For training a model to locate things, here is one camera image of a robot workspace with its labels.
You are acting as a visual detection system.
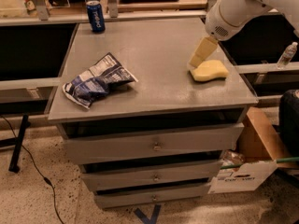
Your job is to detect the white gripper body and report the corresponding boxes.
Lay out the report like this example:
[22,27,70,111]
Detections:
[205,0,270,41]

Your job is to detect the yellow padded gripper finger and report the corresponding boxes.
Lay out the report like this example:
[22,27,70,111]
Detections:
[189,36,218,67]

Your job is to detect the yellow sponge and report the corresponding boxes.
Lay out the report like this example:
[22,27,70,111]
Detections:
[191,60,229,82]

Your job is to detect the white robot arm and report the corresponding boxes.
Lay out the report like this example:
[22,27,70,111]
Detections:
[189,0,299,68]

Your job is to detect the blue chip bag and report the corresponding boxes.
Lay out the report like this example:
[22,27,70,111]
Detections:
[62,52,137,109]

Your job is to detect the clear plastic water bottle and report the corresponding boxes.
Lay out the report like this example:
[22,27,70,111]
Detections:
[277,42,298,69]

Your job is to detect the grey drawer cabinet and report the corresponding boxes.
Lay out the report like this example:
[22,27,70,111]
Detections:
[49,18,257,197]

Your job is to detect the top grey drawer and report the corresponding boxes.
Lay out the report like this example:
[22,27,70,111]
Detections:
[64,123,244,164]

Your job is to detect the grey drawer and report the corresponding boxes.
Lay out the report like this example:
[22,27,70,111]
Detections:
[94,183,210,209]
[81,160,221,191]
[64,123,244,164]

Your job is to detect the blue pepsi can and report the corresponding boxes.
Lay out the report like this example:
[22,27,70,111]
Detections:
[86,0,106,33]

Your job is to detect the cardboard box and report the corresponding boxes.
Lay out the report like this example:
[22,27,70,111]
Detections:
[209,107,299,194]

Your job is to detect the green rod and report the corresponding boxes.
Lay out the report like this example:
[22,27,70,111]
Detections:
[220,156,299,170]

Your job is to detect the middle grey drawer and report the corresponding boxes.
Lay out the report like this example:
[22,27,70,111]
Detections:
[81,160,221,191]

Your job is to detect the bottom grey drawer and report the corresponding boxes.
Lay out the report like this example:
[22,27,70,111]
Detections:
[94,183,210,209]

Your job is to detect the black table leg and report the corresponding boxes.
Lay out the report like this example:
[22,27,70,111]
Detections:
[8,115,30,173]

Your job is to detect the metal rail frame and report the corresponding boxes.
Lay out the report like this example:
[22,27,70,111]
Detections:
[0,0,217,26]

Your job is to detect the black power cable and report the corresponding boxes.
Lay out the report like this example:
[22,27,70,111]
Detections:
[0,114,65,224]

